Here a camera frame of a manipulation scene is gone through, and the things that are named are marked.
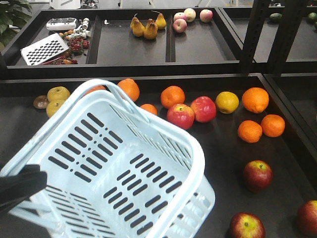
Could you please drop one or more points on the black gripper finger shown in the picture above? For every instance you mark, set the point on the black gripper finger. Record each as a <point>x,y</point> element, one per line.
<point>17,188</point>

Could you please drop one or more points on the light blue plastic basket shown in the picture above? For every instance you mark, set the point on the light blue plastic basket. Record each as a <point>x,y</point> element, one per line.
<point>114,171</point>

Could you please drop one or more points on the dark red apple front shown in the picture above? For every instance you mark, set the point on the dark red apple front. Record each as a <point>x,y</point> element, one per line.
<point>246,225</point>

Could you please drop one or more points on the dark red apple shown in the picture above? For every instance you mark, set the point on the dark red apple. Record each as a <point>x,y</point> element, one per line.
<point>257,175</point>
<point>246,225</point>

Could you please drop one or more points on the yellow apple front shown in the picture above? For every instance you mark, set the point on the yellow apple front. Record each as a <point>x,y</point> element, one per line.
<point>53,106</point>

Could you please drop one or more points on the yellow apple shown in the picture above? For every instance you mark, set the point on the yellow apple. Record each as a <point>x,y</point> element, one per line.
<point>58,93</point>
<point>53,106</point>

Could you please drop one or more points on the yellow apple back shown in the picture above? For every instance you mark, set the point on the yellow apple back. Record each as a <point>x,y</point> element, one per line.
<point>58,93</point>

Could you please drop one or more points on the orange far left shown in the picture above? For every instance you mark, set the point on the orange far left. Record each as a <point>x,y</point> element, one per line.
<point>95,88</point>

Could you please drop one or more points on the white perforated tray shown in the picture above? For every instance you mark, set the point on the white perforated tray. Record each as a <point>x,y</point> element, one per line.
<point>43,50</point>

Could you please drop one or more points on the large orange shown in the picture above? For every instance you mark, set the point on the large orange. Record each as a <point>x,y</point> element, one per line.
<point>255,100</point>
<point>130,87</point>

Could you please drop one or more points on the small orange centre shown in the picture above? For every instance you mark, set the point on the small orange centre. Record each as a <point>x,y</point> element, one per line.
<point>150,108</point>

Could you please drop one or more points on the small orange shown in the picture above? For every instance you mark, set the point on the small orange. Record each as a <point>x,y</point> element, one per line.
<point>250,131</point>
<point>150,108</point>
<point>273,125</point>

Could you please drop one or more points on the white device box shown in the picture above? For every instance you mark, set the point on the white device box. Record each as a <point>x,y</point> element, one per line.
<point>59,24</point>

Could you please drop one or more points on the potted green plant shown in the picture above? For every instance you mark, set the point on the potted green plant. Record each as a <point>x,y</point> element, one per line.
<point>14,13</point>

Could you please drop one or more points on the red apple with stem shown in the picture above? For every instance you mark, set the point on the red apple with stem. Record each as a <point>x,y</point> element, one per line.
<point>181,115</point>

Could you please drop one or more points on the red pink apple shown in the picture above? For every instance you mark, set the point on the red pink apple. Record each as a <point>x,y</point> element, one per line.
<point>204,109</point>

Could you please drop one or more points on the brown yellow pear group front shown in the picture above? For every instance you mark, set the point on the brown yellow pear group front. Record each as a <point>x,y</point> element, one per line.
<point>151,30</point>

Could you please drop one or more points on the brown yellow pear back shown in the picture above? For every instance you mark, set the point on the brown yellow pear back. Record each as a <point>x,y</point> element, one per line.
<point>160,21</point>

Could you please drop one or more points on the yellow round fruit right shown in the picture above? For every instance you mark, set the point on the yellow round fruit right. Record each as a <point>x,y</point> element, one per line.
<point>226,102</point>

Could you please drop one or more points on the pink apple back tray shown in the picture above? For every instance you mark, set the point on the pink apple back tray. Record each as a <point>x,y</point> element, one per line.
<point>180,25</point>

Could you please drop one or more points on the small orange lower left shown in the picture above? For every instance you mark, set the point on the small orange lower left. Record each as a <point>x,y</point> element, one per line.
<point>250,131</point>

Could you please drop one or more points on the large orange right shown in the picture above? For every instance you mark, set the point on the large orange right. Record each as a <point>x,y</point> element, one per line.
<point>255,100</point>

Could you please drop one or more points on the small orange lower right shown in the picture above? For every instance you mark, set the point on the small orange lower right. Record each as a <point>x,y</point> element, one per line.
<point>273,125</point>

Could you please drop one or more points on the black rack post left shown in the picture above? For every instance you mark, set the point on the black rack post left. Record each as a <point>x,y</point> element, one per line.
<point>254,29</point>

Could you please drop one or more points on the black rack post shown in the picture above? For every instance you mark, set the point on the black rack post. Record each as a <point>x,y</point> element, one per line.
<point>285,35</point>
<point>254,29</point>

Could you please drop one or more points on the black rack post right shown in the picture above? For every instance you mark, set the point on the black rack post right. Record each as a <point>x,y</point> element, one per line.
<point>285,35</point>

